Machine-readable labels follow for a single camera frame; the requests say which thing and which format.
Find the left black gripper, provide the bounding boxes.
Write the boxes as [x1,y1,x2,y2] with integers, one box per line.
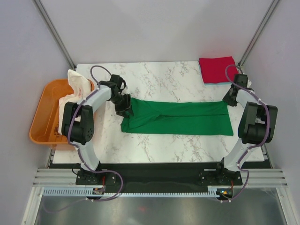
[109,94,134,119]

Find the green t shirt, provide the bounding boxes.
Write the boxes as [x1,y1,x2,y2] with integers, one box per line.
[121,98,233,136]

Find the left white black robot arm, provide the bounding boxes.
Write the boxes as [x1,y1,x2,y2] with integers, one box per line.
[61,75,134,184]

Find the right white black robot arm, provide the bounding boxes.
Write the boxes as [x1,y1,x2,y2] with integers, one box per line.
[214,74,278,185]

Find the folded light blue t shirt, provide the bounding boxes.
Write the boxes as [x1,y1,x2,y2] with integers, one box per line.
[199,63,229,85]

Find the folded red t shirt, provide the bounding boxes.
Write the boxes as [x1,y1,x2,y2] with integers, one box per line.
[198,56,235,84]

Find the white crumpled t shirt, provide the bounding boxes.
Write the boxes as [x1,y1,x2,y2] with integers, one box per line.
[58,69,94,135]

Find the orange plastic basket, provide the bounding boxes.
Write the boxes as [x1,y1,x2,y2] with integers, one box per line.
[29,78,98,150]

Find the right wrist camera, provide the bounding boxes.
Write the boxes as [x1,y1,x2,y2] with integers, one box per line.
[247,80,252,88]

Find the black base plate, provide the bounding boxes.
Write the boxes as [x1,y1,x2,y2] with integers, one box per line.
[75,162,243,194]

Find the right aluminium corner post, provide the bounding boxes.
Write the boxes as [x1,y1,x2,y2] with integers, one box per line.
[237,0,281,67]

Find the aluminium corner post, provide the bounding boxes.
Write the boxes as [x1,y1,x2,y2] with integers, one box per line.
[32,0,76,69]
[237,0,281,67]

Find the aluminium frame rail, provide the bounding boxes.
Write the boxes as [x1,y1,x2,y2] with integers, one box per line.
[33,169,287,188]

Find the white slotted cable duct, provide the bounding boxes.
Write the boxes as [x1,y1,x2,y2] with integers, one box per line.
[43,187,219,197]

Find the left aluminium corner post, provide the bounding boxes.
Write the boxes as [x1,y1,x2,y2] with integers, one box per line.
[32,0,76,69]

